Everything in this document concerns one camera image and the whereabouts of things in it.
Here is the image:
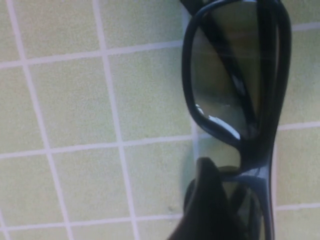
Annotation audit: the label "green white checked tablecloth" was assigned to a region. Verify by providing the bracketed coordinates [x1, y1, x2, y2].
[0, 0, 320, 240]

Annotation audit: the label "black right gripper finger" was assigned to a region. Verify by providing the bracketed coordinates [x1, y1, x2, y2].
[167, 157, 241, 240]

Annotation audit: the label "black framed glasses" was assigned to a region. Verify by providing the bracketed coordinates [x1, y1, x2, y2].
[178, 0, 293, 240]

